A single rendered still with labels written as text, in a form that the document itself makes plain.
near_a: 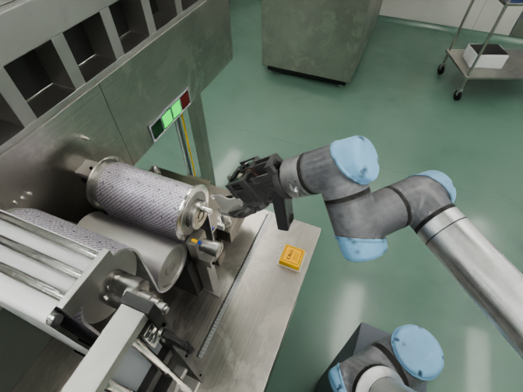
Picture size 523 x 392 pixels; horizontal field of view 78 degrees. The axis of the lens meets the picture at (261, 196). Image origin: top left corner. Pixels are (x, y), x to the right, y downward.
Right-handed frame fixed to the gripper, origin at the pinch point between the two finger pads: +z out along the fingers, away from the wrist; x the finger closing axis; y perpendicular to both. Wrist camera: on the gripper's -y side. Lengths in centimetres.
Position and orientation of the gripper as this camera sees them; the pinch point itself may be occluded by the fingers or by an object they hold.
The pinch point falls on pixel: (228, 204)
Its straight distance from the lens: 73.8
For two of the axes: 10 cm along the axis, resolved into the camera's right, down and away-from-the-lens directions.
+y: -6.0, -6.7, -4.4
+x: -3.8, 7.2, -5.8
